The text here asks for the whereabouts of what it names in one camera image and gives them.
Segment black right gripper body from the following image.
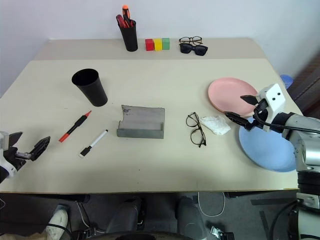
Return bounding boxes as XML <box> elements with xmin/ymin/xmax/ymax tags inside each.
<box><xmin>252</xmin><ymin>98</ymin><xmax>270</xmax><ymax>129</ymax></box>

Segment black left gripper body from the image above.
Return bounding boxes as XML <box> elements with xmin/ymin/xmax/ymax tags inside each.
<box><xmin>3</xmin><ymin>146</ymin><xmax>33</xmax><ymax>172</ymax></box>

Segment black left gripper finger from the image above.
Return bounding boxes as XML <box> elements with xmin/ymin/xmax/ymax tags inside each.
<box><xmin>8</xmin><ymin>131</ymin><xmax>24</xmax><ymax>151</ymax></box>
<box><xmin>29</xmin><ymin>135</ymin><xmax>52</xmax><ymax>162</ymax></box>

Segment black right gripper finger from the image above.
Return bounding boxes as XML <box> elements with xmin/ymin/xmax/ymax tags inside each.
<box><xmin>240</xmin><ymin>94</ymin><xmax>259</xmax><ymax>107</ymax></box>
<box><xmin>223</xmin><ymin>111</ymin><xmax>254</xmax><ymax>131</ymax></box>

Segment pink plate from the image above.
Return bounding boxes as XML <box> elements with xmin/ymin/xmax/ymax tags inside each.
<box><xmin>207</xmin><ymin>77</ymin><xmax>259</xmax><ymax>120</ymax></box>

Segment crumpled white tissue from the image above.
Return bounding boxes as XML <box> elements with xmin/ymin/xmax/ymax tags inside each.
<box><xmin>198</xmin><ymin>115</ymin><xmax>232</xmax><ymax>136</ymax></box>

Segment blue plate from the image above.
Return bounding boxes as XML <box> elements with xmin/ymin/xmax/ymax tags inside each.
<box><xmin>238</xmin><ymin>117</ymin><xmax>299</xmax><ymax>174</ymax></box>

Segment red marker pen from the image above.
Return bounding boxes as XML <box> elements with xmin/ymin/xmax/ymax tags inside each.
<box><xmin>58</xmin><ymin>110</ymin><xmax>93</xmax><ymax>143</ymax></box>

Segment dark brown wooden furniture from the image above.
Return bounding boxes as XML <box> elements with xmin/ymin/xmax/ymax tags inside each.
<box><xmin>286</xmin><ymin>54</ymin><xmax>320</xmax><ymax>117</ymax></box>

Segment white marker black cap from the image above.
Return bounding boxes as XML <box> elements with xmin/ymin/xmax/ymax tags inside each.
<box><xmin>79</xmin><ymin>129</ymin><xmax>109</xmax><ymax>159</ymax></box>

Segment black sunglasses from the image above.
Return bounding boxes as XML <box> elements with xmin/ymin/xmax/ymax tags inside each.
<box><xmin>179</xmin><ymin>42</ymin><xmax>209</xmax><ymax>57</ymax></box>

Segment white shoe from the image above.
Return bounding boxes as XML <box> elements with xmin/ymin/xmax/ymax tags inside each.
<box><xmin>45</xmin><ymin>208</ymin><xmax>69</xmax><ymax>239</ymax></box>

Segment empty black cup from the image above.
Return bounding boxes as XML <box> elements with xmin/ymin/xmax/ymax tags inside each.
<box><xmin>71</xmin><ymin>68</ymin><xmax>109</xmax><ymax>108</ymax></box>

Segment grey foam block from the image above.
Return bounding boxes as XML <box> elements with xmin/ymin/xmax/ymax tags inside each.
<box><xmin>116</xmin><ymin>104</ymin><xmax>166</xmax><ymax>140</ymax></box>

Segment yellow block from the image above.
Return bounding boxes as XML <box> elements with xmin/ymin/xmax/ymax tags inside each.
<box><xmin>153</xmin><ymin>38</ymin><xmax>164</xmax><ymax>52</ymax></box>

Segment dark rounded grey shape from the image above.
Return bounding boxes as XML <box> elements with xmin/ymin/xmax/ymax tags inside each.
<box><xmin>106</xmin><ymin>196</ymin><xmax>146</xmax><ymax>236</ymax></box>
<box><xmin>176</xmin><ymin>196</ymin><xmax>209</xmax><ymax>240</ymax></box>

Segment red block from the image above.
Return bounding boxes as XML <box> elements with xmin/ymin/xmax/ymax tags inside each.
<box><xmin>144</xmin><ymin>38</ymin><xmax>155</xmax><ymax>52</ymax></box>

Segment black pen holder cup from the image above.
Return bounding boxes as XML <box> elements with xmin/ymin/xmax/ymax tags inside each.
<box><xmin>119</xmin><ymin>19</ymin><xmax>139</xmax><ymax>53</ymax></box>

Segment red and black pen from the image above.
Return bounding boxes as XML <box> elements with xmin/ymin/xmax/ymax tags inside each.
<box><xmin>123</xmin><ymin>15</ymin><xmax>137</xmax><ymax>28</ymax></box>

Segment orange capped marker pen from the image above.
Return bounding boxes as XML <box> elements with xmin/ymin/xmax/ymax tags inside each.
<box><xmin>121</xmin><ymin>4</ymin><xmax>131</xmax><ymax>23</ymax></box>

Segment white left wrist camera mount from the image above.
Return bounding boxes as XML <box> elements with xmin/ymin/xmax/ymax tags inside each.
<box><xmin>0</xmin><ymin>131</ymin><xmax>19</xmax><ymax>179</ymax></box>

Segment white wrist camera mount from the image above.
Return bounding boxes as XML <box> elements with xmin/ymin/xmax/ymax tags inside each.
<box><xmin>0</xmin><ymin>131</ymin><xmax>19</xmax><ymax>179</ymax></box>
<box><xmin>255</xmin><ymin>83</ymin><xmax>287</xmax><ymax>133</ymax></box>

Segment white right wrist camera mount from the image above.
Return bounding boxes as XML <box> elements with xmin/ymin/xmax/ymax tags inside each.
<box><xmin>255</xmin><ymin>83</ymin><xmax>287</xmax><ymax>133</ymax></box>

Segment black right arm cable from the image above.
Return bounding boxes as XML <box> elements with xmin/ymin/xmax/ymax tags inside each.
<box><xmin>252</xmin><ymin>107</ymin><xmax>320</xmax><ymax>135</ymax></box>

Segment black frame glasses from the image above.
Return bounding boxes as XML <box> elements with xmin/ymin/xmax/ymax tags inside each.
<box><xmin>185</xmin><ymin>112</ymin><xmax>207</xmax><ymax>148</ymax></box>

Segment white floor cable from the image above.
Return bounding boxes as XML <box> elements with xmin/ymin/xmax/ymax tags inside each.
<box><xmin>197</xmin><ymin>191</ymin><xmax>226</xmax><ymax>217</ymax></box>

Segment thin brown frame glasses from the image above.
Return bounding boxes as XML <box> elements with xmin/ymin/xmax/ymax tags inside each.
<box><xmin>178</xmin><ymin>36</ymin><xmax>203</xmax><ymax>46</ymax></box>

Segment black floor cable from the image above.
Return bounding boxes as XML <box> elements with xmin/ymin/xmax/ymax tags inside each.
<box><xmin>270</xmin><ymin>199</ymin><xmax>299</xmax><ymax>240</ymax></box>

